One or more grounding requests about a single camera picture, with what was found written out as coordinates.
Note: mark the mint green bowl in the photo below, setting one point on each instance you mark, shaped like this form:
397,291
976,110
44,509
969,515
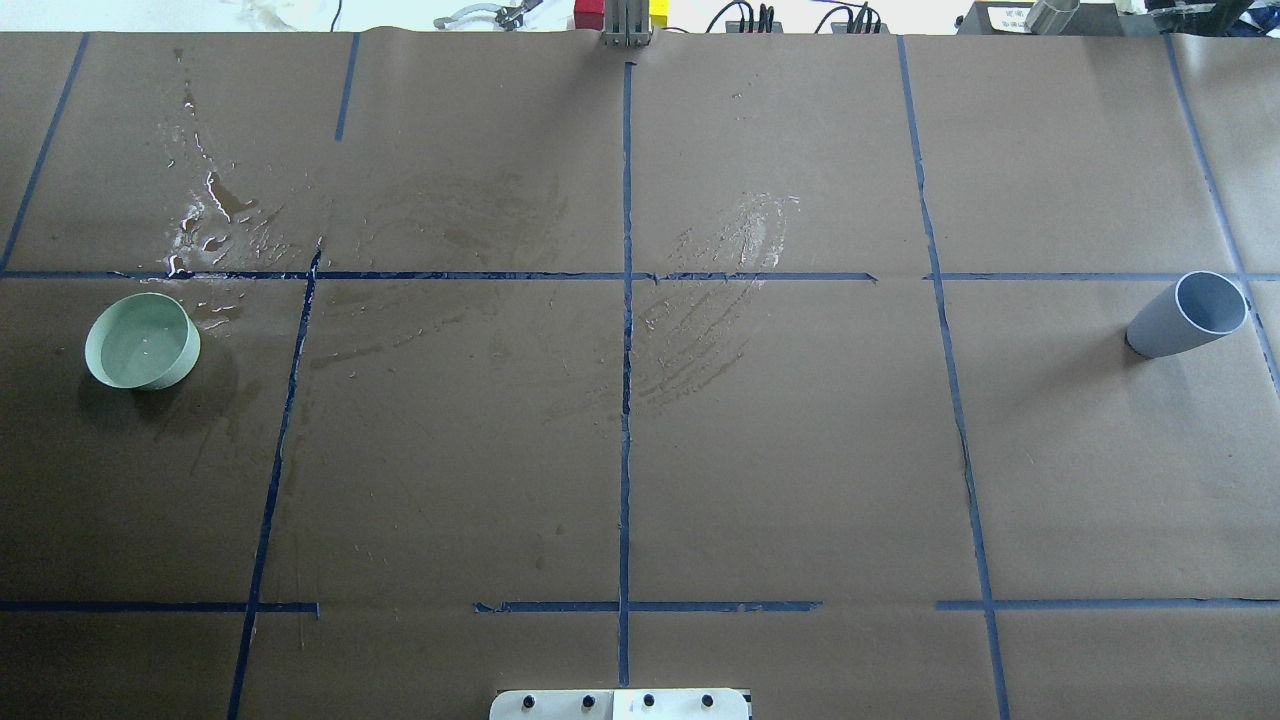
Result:
144,342

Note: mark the light blue plastic cup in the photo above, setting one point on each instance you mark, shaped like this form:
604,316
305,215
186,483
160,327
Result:
1196,309

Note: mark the yellow block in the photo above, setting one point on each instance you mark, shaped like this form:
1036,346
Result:
659,12

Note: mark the steel tumbler cup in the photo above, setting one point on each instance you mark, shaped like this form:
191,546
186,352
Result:
1050,17

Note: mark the aluminium frame post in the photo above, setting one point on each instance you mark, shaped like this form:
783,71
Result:
627,23

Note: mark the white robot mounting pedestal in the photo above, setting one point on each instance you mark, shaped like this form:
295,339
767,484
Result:
623,703

